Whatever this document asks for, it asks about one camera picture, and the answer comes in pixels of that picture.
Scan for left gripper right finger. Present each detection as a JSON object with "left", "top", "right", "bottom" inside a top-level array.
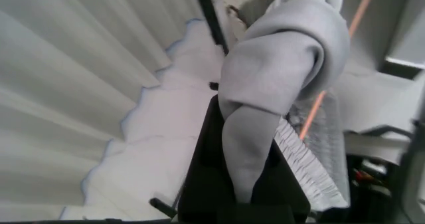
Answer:
[{"left": 252, "top": 140, "right": 311, "bottom": 218}]

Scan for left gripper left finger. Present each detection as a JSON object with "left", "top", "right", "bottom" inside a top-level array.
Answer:
[{"left": 177, "top": 94, "right": 238, "bottom": 215}]

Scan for pale grey shorts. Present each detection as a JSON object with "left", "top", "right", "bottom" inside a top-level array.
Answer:
[{"left": 217, "top": 0, "right": 353, "bottom": 213}]

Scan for pink clothes hanger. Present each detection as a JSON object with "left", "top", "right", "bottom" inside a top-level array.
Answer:
[{"left": 298, "top": 0, "right": 379, "bottom": 142}]

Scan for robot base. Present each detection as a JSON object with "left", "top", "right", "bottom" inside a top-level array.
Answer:
[{"left": 331, "top": 0, "right": 425, "bottom": 224}]

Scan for black clothes rack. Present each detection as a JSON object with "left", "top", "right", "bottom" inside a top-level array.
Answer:
[{"left": 149, "top": 0, "right": 230, "bottom": 219}]

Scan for white curtain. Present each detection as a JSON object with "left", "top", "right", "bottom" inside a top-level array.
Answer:
[{"left": 0, "top": 0, "right": 209, "bottom": 222}]

